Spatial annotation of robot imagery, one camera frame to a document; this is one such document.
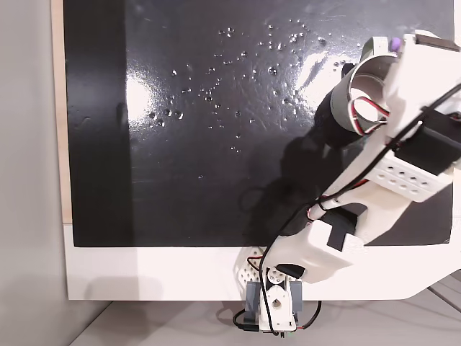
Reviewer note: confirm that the purple foam pen grip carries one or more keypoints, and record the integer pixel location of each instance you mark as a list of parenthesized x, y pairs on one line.
[(395, 44)]

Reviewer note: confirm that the black glossy mat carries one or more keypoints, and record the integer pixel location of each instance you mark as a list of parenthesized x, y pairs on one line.
[(180, 180)]

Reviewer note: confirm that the grey table clamp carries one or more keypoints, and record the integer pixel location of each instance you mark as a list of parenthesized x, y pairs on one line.
[(297, 295), (252, 297)]

